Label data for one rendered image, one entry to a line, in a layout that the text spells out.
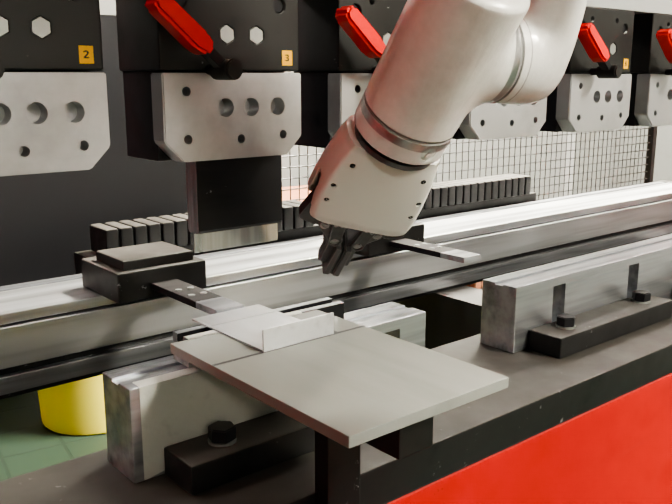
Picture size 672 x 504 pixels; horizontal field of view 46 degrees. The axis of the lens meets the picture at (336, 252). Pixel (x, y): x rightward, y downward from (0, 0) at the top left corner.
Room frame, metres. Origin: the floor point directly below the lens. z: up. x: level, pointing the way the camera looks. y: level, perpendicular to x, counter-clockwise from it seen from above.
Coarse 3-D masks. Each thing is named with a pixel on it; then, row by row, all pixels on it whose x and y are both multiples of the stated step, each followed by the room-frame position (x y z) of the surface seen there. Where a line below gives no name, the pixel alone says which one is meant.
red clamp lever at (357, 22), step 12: (336, 12) 0.80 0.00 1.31; (348, 12) 0.79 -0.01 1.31; (348, 24) 0.80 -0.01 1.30; (360, 24) 0.80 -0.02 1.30; (360, 36) 0.80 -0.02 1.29; (372, 36) 0.81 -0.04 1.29; (360, 48) 0.82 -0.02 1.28; (372, 48) 0.81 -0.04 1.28; (384, 48) 0.82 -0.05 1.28; (372, 72) 0.86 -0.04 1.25
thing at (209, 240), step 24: (192, 168) 0.76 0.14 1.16; (216, 168) 0.77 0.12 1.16; (240, 168) 0.79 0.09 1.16; (264, 168) 0.81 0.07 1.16; (192, 192) 0.77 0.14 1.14; (216, 192) 0.77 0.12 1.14; (240, 192) 0.79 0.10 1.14; (264, 192) 0.81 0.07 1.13; (192, 216) 0.77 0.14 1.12; (216, 216) 0.77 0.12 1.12; (240, 216) 0.79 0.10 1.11; (264, 216) 0.81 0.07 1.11; (216, 240) 0.78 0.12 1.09; (240, 240) 0.80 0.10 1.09; (264, 240) 0.82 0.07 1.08
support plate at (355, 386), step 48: (336, 336) 0.75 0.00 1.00; (384, 336) 0.75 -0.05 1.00; (240, 384) 0.63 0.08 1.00; (288, 384) 0.62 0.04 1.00; (336, 384) 0.62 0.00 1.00; (384, 384) 0.62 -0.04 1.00; (432, 384) 0.62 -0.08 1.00; (480, 384) 0.62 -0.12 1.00; (336, 432) 0.54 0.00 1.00; (384, 432) 0.55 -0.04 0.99
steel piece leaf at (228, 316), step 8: (224, 312) 0.82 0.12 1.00; (232, 312) 0.82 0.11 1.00; (240, 312) 0.82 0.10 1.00; (248, 312) 0.82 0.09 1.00; (256, 312) 0.82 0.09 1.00; (264, 312) 0.82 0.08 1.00; (192, 320) 0.80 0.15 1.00; (200, 320) 0.80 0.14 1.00; (208, 320) 0.80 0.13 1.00; (216, 320) 0.80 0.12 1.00; (224, 320) 0.80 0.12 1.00; (232, 320) 0.80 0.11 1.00
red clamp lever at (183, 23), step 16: (160, 0) 0.66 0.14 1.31; (160, 16) 0.67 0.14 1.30; (176, 16) 0.67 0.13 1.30; (176, 32) 0.68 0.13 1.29; (192, 32) 0.68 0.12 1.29; (192, 48) 0.69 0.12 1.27; (208, 48) 0.69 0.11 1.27; (208, 64) 0.73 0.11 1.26; (224, 64) 0.70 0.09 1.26; (240, 64) 0.70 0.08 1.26
